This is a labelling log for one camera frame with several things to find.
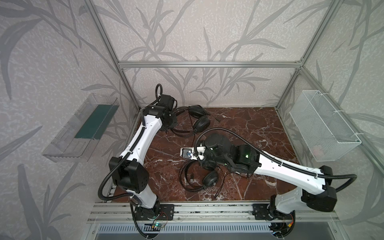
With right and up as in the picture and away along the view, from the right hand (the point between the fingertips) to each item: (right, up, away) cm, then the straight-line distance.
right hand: (192, 142), depth 64 cm
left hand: (-11, +10, +18) cm, 24 cm away
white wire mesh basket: (+58, +3, 0) cm, 58 cm away
